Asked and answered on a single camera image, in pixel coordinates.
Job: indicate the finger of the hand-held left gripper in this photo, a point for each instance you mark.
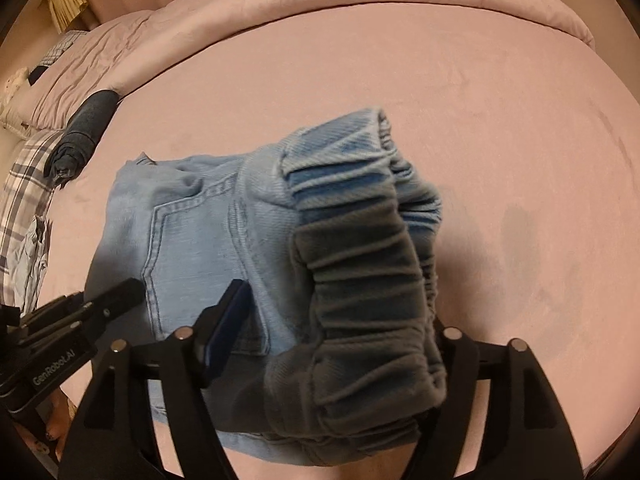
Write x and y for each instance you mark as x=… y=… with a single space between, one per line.
x=117 y=300

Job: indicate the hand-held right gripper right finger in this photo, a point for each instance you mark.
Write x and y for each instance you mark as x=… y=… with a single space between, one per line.
x=462 y=360

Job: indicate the light blue denim pants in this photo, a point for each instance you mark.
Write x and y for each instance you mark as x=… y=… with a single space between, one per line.
x=210 y=240

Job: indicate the pink quilt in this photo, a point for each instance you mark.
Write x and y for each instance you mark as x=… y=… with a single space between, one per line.
x=310 y=5

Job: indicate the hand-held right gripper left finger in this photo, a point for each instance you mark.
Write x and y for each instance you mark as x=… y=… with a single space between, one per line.
x=226 y=330

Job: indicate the person's left hand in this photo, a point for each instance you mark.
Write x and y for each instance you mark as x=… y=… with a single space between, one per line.
x=57 y=425

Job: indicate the pale grey-blue garment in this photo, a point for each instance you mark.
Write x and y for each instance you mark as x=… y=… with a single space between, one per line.
x=30 y=260

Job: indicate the dark grey folded garment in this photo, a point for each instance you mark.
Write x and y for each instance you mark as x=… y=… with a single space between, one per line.
x=82 y=135

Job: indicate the cream pillow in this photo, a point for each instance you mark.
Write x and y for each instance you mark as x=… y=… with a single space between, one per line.
x=12 y=102

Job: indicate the plaid bed sheet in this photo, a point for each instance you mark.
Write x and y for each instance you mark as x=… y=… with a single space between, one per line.
x=25 y=180

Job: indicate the plaid pillow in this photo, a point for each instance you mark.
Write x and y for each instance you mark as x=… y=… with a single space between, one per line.
x=60 y=49

